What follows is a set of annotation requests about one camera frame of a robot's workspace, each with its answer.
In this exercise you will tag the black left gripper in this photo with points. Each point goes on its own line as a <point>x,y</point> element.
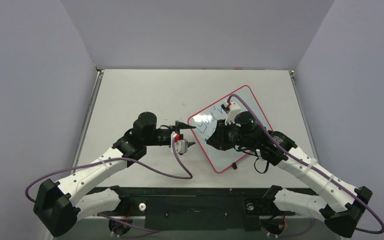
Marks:
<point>178,126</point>

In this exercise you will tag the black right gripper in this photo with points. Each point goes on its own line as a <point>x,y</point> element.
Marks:
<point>218,137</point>

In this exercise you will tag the pink framed whiteboard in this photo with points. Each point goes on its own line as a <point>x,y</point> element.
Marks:
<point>206,120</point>

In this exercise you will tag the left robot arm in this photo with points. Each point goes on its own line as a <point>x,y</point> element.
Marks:
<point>61,204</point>

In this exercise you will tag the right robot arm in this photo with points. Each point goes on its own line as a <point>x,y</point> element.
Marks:
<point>338,204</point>

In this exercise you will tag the black whiteboard clip left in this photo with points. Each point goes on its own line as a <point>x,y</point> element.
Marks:
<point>234,166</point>

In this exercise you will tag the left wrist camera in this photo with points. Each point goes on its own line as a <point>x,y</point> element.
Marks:
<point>178,145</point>

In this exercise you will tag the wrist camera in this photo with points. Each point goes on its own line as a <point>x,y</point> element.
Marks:
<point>232,109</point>
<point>178,145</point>

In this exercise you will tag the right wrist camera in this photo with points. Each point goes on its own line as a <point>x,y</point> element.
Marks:
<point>232,109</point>

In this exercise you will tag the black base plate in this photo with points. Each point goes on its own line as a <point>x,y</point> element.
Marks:
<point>195,209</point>

